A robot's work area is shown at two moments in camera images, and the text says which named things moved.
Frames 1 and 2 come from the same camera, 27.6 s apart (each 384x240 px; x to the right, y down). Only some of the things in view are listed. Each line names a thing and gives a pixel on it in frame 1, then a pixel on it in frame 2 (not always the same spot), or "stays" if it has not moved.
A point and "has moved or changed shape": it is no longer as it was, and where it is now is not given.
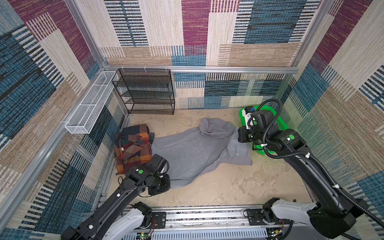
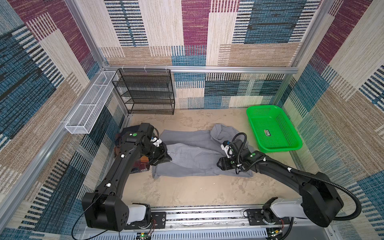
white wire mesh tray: x=83 y=119 stays
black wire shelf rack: x=145 y=91 stays
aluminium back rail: x=201 y=69 stays
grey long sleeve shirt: x=192 y=152 has moved or changed shape
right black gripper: x=242 y=131 to x=224 y=164
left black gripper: x=167 y=185 to x=162 y=157
